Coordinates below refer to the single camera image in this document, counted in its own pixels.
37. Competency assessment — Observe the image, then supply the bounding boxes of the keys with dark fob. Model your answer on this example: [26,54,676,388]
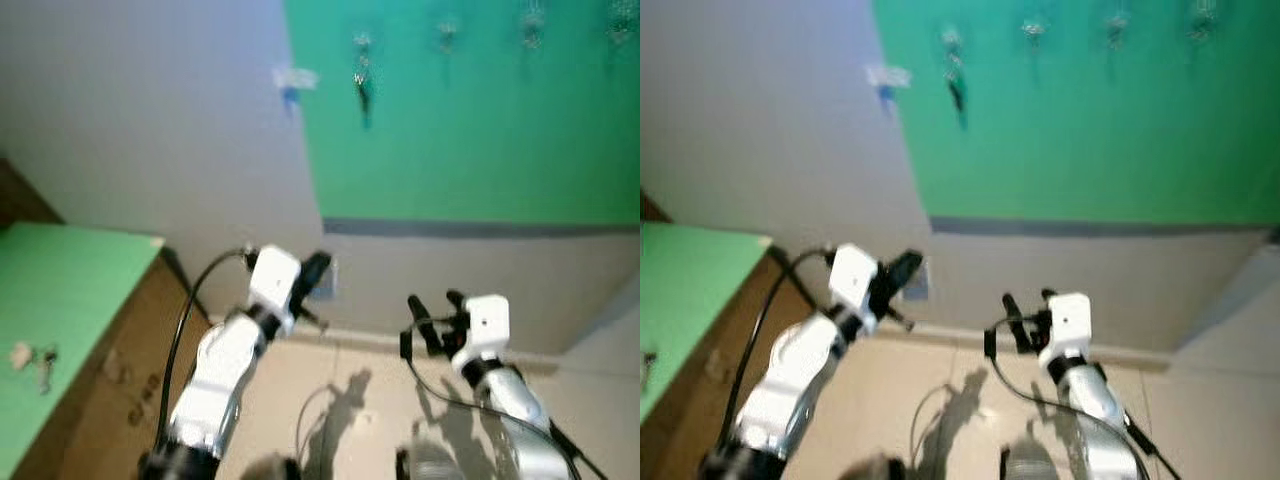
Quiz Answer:
[352,55,376,129]

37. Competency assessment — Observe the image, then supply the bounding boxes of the robot right leg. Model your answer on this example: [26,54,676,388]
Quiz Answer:
[396,443,473,480]
[1001,443,1063,480]

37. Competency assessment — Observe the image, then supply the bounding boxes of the robot leg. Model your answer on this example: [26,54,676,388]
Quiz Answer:
[838,454,907,480]
[1001,443,1063,480]
[396,443,473,480]

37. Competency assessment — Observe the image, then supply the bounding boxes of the robot left leg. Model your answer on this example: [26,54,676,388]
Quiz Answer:
[838,454,907,480]

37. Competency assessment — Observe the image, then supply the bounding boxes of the green-topped cardboard box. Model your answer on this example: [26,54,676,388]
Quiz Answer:
[640,221,793,480]
[0,221,193,480]

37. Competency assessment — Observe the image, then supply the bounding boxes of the metal key bunch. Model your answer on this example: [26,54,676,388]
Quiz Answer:
[30,344,60,395]

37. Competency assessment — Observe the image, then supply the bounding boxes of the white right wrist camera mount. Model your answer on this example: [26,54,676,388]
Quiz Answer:
[452,295,511,366]
[1038,292,1093,363]

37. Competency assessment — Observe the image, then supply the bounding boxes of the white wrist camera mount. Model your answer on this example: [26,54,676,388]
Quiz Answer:
[1038,292,1093,363]
[452,295,511,366]
[828,243,881,313]
[246,246,303,313]

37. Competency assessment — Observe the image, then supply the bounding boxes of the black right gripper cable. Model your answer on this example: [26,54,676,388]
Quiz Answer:
[983,314,1101,419]
[399,316,506,413]

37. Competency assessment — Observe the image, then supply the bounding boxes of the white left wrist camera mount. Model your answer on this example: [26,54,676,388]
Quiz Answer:
[246,246,303,313]
[828,243,881,313]

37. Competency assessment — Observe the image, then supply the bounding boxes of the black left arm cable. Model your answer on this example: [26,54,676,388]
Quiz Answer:
[720,245,837,453]
[155,247,257,453]

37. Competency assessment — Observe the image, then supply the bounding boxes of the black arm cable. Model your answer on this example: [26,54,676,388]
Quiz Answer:
[720,245,837,453]
[155,247,257,453]
[1120,415,1183,480]
[545,420,609,480]

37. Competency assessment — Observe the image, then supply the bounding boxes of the green wall board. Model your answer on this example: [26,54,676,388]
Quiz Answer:
[283,0,641,227]
[871,0,1280,227]

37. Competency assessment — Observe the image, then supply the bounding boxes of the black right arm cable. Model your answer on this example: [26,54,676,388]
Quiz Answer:
[545,420,609,480]
[1120,415,1183,480]

